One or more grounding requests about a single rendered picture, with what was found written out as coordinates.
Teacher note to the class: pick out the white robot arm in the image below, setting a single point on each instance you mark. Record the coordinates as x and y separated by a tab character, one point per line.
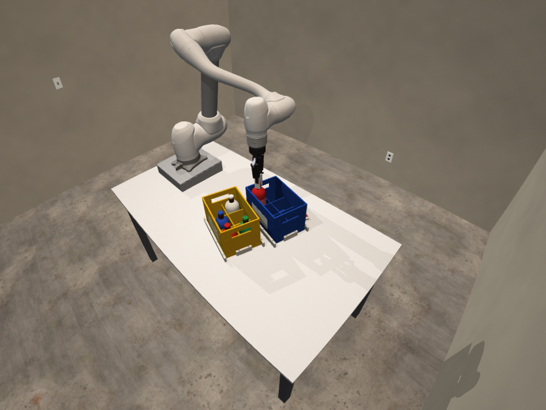
202	48

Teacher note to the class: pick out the brown crate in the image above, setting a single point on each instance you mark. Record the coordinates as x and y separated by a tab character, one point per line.
231	244

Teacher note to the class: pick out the blue bottle with grey label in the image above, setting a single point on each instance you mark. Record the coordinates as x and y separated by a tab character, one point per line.
221	220

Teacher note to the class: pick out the cream white bottle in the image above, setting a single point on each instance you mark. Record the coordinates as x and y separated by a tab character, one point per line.
232	205

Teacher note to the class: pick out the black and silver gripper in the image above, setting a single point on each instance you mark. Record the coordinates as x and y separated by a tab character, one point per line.
257	165

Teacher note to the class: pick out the dark blue crate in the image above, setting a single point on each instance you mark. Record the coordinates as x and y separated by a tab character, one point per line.
284	211

